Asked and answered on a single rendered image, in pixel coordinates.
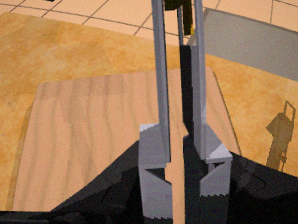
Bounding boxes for light wooden board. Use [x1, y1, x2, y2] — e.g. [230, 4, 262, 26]
[12, 65, 241, 224]

